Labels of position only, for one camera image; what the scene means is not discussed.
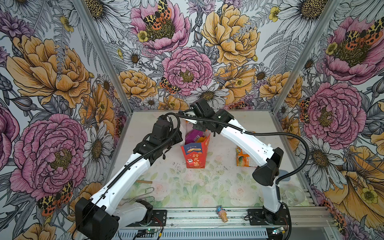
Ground purple snack bag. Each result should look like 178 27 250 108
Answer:
185 129 205 145

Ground red white paper bag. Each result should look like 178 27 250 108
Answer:
181 120 211 169

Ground yellow snack bag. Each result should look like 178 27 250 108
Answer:
196 137 207 143

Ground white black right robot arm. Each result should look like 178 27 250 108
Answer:
182 99 284 224

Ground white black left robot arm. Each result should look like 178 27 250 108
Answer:
75 114 183 240

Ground orange snack bag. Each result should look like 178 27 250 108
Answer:
236 147 252 167

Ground wooden toy mallet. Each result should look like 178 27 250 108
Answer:
134 180 153 185

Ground small ice cream toy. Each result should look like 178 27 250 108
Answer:
217 205 228 223

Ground green circuit board left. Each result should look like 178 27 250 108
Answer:
135 229 160 238

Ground green circuit board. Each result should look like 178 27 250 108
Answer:
135 229 160 238
271 227 286 235

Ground clear plastic bowl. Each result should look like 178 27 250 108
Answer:
280 184 306 206

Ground green circuit board right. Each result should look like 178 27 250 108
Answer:
271 227 286 235

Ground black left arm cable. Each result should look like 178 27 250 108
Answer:
73 112 181 238

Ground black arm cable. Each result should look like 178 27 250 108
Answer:
176 110 310 240
73 112 181 238

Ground metal wire tongs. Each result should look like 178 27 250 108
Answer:
119 187 155 206

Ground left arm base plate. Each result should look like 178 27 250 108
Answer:
127 210 168 227

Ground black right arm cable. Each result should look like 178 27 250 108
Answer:
176 110 310 240

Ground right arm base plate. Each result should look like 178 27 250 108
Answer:
247 208 291 226

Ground aluminium rail frame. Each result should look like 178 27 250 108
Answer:
111 207 342 240

